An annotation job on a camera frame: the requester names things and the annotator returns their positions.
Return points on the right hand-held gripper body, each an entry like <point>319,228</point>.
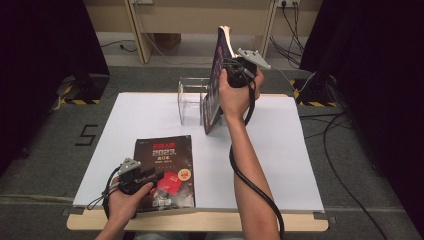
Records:
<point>240,73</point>

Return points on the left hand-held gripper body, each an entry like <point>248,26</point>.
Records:
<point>128,166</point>

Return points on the purple magazine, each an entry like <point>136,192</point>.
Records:
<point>215,83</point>

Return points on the dark magazine with red print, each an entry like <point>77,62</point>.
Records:
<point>166,153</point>

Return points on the clear acrylic book rack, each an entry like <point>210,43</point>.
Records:
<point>191,103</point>

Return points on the person's right hand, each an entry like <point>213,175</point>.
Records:
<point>236,100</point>

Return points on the person's left hand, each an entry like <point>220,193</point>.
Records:
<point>125,206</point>

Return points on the beige background desk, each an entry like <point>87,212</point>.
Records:
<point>200,16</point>

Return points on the brown cardboard box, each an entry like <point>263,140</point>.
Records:
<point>168,40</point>

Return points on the black yellow striped stand base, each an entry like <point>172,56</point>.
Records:
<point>315,91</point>
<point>90,86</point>

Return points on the white table mat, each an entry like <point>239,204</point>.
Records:
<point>280,150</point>

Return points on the black curtain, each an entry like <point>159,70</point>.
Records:
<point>376,83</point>
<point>40,66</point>

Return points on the white wall socket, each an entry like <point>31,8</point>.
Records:
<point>288,2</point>

